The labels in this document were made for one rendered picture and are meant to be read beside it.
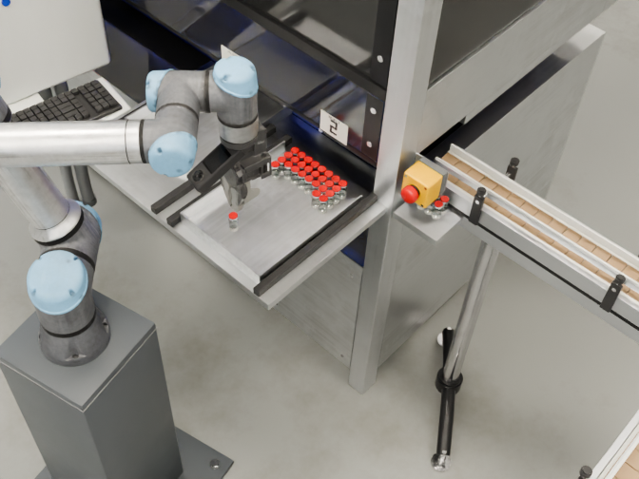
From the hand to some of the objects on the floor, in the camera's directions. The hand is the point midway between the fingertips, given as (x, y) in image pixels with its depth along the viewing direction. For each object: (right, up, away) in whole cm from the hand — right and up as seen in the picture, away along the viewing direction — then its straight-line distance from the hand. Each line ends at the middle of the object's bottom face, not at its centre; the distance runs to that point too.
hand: (233, 207), depth 174 cm
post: (+31, -53, +99) cm, 116 cm away
